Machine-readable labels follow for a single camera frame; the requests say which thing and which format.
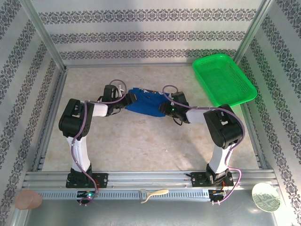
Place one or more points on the blue t-shirt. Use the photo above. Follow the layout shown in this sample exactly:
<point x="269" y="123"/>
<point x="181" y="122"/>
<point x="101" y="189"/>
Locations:
<point x="148" y="103"/>

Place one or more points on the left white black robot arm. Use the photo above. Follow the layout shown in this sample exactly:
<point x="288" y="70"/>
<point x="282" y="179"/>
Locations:
<point x="80" y="153"/>

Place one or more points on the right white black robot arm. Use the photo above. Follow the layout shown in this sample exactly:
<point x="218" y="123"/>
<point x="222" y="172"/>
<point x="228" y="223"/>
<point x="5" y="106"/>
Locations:
<point x="223" y="127"/>

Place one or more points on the green plastic mesh basket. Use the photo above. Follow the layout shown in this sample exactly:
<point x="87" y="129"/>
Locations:
<point x="223" y="80"/>

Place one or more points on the beige plastic peeler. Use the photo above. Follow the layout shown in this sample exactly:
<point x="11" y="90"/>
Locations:
<point x="157" y="192"/>

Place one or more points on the small circuit board with LED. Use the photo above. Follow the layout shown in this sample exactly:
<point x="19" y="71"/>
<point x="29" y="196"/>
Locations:
<point x="88" y="195"/>
<point x="217" y="194"/>

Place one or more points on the round disc with code print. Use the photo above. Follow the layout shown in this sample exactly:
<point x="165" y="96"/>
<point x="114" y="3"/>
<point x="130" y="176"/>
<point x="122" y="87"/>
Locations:
<point x="265" y="197"/>

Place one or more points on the translucent pink cup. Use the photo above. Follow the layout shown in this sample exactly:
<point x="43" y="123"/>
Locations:
<point x="28" y="200"/>

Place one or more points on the aluminium table side rail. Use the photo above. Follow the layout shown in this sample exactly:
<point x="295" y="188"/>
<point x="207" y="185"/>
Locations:
<point x="249" y="120"/>
<point x="52" y="113"/>

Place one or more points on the wide aluminium mounting rail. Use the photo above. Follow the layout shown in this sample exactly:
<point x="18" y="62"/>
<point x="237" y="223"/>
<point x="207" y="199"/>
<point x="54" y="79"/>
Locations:
<point x="150" y="176"/>

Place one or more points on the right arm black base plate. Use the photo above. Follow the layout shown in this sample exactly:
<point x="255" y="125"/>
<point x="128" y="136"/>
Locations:
<point x="197" y="179"/>

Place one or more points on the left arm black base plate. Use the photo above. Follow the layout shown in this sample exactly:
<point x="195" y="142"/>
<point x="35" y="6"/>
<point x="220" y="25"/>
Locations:
<point x="101" y="179"/>

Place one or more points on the aluminium frame post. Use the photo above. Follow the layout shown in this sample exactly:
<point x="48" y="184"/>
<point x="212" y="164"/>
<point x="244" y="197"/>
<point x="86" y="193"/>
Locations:
<point x="254" y="30"/>
<point x="43" y="30"/>

